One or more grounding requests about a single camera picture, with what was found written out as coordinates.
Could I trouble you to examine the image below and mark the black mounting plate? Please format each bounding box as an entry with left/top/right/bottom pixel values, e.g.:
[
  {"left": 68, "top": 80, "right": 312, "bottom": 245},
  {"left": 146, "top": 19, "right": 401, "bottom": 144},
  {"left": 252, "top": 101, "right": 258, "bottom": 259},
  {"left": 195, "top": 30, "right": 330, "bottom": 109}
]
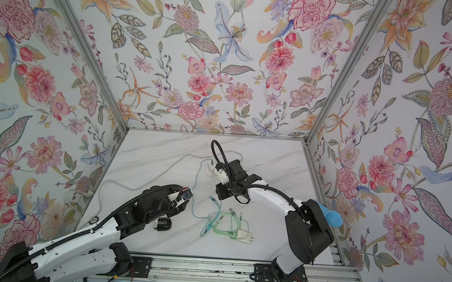
[
  {"left": 250, "top": 261, "right": 308, "bottom": 282},
  {"left": 94, "top": 241, "right": 154, "bottom": 279}
]

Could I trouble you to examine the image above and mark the blue microphone on stand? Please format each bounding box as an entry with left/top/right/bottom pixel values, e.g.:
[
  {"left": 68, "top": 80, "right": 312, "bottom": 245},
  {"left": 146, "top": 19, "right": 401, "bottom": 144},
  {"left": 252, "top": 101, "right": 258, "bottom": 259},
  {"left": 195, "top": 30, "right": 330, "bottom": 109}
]
[{"left": 319, "top": 203, "right": 344, "bottom": 228}]

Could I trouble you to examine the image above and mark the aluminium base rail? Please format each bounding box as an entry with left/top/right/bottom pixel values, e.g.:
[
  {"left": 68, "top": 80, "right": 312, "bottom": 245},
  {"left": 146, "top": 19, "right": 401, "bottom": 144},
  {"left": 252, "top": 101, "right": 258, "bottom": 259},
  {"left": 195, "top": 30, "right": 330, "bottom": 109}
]
[{"left": 31, "top": 247, "right": 367, "bottom": 282}]

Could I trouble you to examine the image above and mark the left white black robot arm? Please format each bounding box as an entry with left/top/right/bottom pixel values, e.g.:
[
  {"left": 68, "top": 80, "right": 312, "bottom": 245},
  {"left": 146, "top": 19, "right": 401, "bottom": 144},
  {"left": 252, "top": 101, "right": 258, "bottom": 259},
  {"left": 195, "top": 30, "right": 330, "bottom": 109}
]
[{"left": 0, "top": 184, "right": 192, "bottom": 282}]

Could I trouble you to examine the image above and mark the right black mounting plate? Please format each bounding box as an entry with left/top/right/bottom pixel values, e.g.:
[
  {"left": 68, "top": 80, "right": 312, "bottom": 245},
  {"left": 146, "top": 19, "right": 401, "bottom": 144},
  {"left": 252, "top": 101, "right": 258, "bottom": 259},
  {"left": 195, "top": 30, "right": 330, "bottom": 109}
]
[{"left": 250, "top": 261, "right": 308, "bottom": 282}]

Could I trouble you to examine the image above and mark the small round ring object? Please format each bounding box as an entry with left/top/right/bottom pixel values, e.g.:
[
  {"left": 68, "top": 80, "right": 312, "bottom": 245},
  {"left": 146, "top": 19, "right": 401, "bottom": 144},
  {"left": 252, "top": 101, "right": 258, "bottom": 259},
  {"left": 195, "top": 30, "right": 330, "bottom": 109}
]
[{"left": 89, "top": 216, "right": 99, "bottom": 224}]

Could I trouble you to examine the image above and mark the white charger teal cable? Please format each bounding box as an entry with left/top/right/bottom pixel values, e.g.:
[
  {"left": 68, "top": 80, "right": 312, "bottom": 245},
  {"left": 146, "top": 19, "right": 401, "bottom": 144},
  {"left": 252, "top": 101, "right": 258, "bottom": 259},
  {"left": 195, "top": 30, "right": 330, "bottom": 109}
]
[{"left": 188, "top": 157, "right": 227, "bottom": 238}]

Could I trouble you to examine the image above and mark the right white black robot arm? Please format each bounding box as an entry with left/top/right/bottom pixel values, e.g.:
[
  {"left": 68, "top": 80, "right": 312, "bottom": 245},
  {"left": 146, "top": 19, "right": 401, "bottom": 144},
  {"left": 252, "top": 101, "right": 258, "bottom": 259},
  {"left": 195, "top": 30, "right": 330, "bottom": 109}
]
[{"left": 210, "top": 140, "right": 335, "bottom": 280}]

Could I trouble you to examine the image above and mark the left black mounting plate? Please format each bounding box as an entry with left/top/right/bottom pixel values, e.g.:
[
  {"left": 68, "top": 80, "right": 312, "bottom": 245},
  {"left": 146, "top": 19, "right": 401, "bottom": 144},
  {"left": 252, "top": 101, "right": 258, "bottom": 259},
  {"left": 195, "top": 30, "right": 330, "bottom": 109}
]
[{"left": 94, "top": 241, "right": 154, "bottom": 279}]

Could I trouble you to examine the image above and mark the black electric shaver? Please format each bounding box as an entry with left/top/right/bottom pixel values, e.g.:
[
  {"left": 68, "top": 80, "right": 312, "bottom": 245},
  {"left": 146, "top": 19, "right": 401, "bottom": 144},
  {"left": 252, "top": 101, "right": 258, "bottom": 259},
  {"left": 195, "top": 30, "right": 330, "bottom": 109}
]
[{"left": 153, "top": 217, "right": 172, "bottom": 232}]

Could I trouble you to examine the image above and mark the white charger green cable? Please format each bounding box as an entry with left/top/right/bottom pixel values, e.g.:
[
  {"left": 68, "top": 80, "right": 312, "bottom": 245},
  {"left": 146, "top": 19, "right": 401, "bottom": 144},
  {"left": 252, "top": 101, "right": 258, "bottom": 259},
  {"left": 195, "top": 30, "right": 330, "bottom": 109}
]
[{"left": 209, "top": 207, "right": 257, "bottom": 245}]

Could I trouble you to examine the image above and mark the white power strip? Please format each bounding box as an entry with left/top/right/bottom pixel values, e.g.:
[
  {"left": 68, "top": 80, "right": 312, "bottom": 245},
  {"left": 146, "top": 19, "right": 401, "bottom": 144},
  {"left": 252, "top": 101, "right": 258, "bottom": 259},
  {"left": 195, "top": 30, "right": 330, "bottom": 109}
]
[{"left": 85, "top": 154, "right": 218, "bottom": 225}]

